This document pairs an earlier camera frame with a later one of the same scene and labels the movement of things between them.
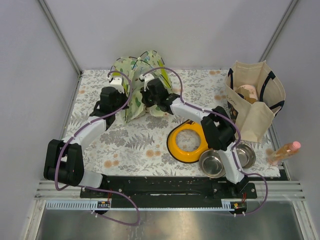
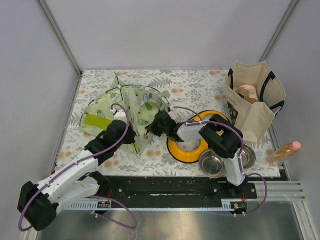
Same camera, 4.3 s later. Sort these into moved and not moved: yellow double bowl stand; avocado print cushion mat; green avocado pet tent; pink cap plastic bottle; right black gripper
Moved: right black gripper; green avocado pet tent; avocado print cushion mat
Not moved: yellow double bowl stand; pink cap plastic bottle
